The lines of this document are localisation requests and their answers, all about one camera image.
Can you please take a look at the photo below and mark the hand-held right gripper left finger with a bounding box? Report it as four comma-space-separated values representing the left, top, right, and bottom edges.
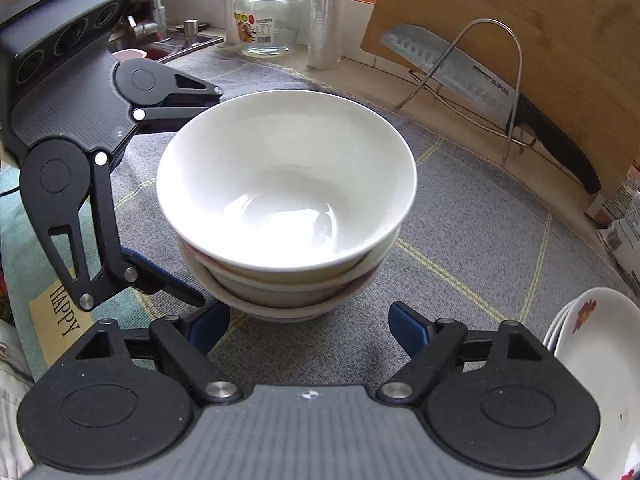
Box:
75, 302, 246, 405

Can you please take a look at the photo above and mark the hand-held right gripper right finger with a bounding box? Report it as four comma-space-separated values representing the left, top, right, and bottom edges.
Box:
377, 301, 553, 402

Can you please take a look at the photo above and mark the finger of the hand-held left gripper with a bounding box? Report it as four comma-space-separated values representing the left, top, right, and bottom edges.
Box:
132, 67, 224, 134
22, 152, 207, 314

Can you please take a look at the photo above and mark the white bowl pink flower print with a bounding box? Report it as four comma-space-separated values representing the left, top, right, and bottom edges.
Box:
180, 255, 371, 324
177, 225, 403, 308
156, 90, 417, 283

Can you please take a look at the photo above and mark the white plate fruit print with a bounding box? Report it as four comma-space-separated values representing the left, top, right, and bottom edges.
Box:
552, 287, 640, 480
542, 305, 568, 356

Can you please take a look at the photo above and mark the steel sink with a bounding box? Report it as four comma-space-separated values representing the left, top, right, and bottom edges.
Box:
107, 20, 226, 63

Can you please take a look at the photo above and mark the steel faucet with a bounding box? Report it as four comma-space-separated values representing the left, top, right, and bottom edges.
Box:
125, 0, 173, 43

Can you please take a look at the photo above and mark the glass jar green lid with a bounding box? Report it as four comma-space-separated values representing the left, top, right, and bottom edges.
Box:
234, 0, 306, 58

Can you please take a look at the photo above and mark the grey and teal mat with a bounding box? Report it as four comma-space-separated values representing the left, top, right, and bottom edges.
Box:
0, 49, 618, 396

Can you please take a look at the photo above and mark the stack of clear plastic cups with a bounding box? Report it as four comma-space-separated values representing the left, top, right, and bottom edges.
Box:
307, 0, 348, 71

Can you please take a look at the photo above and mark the light cloth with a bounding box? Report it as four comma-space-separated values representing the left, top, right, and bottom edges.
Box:
0, 320, 38, 480

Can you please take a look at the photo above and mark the white food packet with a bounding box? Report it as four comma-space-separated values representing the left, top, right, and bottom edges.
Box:
585, 160, 640, 286

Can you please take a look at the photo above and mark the wooden cutting board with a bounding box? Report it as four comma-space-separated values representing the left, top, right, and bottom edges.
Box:
360, 0, 640, 221

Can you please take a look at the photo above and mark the steel kitchen knife black handle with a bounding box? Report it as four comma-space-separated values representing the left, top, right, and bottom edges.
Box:
379, 25, 602, 195

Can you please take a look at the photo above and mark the steel wire rack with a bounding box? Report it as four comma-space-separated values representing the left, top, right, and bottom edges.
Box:
395, 19, 540, 167

